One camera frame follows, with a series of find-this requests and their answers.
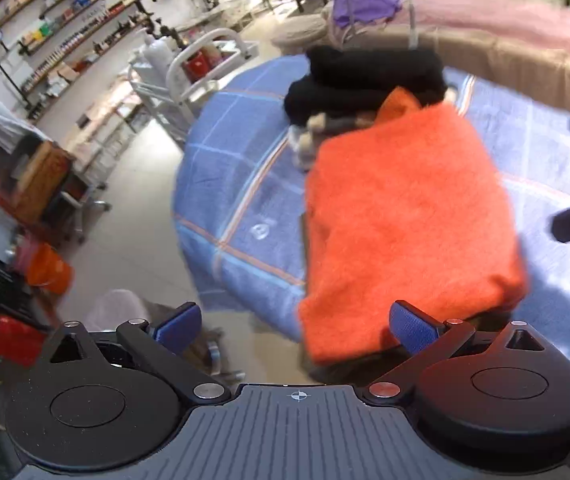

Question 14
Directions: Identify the wooden cabinet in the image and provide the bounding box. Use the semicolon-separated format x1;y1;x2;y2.
11;141;72;226

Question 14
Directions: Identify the blue plaid bed sheet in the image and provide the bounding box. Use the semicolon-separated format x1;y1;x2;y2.
173;55;570;357

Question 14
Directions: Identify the wall shelf with products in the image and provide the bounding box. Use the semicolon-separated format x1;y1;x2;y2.
0;0;151;124

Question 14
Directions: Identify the orange knit sweater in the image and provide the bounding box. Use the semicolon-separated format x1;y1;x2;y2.
298;88;528;365

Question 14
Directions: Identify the grey striped garment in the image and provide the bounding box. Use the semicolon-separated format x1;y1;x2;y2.
287;112;375;171

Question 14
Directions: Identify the pink bed cover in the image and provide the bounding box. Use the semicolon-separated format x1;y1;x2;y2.
414;0;570;68

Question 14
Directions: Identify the purple cloth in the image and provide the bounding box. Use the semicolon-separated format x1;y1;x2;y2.
332;0;402;28

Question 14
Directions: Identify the white trolley cart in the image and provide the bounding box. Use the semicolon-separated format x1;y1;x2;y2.
127;28;259;148

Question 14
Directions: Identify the black folded garment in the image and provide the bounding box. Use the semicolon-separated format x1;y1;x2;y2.
284;46;448;126

